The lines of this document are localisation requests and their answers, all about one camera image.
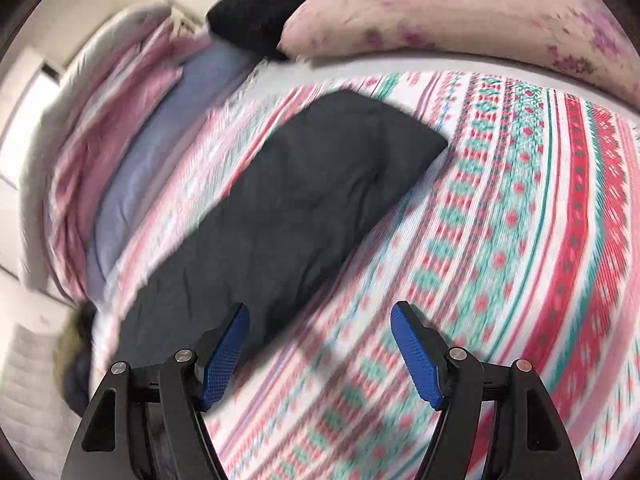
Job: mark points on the pink floral pillow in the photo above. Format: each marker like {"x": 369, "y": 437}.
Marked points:
{"x": 577, "y": 38}

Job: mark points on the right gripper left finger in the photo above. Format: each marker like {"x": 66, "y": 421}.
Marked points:
{"x": 147, "y": 422}

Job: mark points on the white wardrobe with dark trim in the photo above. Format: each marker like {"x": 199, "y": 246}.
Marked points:
{"x": 28, "y": 88}

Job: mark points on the red green patterned blanket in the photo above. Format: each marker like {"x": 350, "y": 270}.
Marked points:
{"x": 521, "y": 242}

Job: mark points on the pink folded bedding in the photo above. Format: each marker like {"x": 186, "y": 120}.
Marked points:
{"x": 137, "y": 78}

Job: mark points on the grey quilted headboard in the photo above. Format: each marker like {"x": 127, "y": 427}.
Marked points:
{"x": 34, "y": 417}

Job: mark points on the blue folded blanket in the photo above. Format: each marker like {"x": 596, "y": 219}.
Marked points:
{"x": 208, "y": 79}

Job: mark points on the black puffer jacket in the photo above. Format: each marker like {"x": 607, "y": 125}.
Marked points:
{"x": 314, "y": 191}

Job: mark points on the black round cushion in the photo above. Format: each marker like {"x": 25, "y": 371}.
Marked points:
{"x": 252, "y": 25}

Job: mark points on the olive and navy folded jacket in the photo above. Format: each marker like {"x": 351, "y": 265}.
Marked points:
{"x": 72, "y": 358}

